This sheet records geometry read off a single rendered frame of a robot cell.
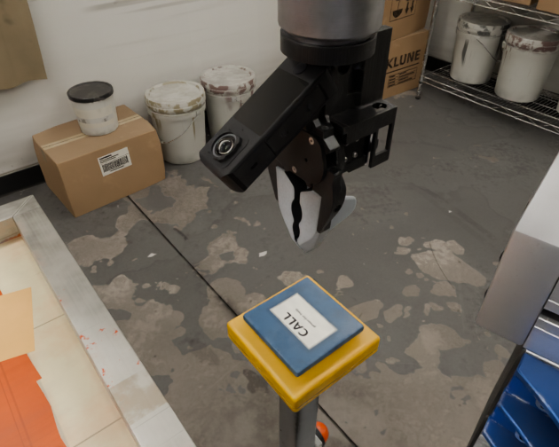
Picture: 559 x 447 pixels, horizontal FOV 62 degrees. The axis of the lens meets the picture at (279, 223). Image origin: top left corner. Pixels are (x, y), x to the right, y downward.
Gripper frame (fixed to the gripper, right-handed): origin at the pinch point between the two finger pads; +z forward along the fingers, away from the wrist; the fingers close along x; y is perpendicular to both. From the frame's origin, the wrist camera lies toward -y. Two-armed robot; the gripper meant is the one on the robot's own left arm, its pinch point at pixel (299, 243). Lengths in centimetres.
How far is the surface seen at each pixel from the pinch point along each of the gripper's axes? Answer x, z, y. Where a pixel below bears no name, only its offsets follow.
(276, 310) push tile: 2.2, 11.5, -1.3
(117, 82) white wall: 211, 69, 54
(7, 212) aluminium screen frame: 38.0, 9.6, -21.3
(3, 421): 8.5, 12.8, -30.0
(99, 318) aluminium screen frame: 11.8, 9.5, -18.2
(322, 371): -6.3, 13.2, -1.6
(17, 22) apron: 207, 31, 16
